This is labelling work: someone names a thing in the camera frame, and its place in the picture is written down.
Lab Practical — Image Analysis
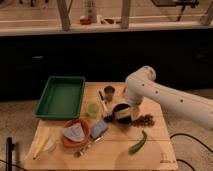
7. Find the grey folded cloth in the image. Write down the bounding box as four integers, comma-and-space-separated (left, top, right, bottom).
62, 123, 85, 142

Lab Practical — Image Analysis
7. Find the black handled brush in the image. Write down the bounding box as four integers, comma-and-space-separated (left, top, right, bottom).
99, 92, 112, 122

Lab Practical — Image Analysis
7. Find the light green cup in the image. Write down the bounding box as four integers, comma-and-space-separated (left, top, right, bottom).
87, 103, 99, 119

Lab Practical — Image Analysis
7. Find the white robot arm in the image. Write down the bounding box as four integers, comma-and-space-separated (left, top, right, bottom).
125, 66, 213, 130

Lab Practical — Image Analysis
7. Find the blue sponge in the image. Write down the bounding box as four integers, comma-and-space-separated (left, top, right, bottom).
91, 120, 108, 139

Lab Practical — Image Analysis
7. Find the white bottle with red base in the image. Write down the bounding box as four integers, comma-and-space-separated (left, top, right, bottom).
80, 0, 97, 25

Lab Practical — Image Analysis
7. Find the brown grape bunch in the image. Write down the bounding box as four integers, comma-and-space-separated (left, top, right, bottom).
133, 114, 155, 127

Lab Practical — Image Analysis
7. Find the black cable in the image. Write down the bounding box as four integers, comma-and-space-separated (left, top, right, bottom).
169, 133, 213, 171

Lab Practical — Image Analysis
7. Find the dark brown round plate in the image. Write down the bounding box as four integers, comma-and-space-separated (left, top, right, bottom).
112, 103, 132, 125

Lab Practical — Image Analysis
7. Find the metal cup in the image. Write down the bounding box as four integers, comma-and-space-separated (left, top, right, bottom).
104, 86, 115, 101

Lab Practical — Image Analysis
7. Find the silver spoon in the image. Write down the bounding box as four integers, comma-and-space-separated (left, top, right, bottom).
74, 131, 105, 157

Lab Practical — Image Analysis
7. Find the black stand post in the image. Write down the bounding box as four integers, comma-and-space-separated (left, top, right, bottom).
6, 137, 15, 171

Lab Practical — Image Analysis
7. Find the green cucumber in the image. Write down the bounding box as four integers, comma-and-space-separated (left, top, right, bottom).
128, 131, 147, 154

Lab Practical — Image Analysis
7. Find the orange bowl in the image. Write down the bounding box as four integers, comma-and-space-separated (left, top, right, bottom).
61, 119, 90, 148

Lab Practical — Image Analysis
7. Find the green plastic tray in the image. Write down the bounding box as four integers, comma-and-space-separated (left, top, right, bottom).
35, 76, 85, 120

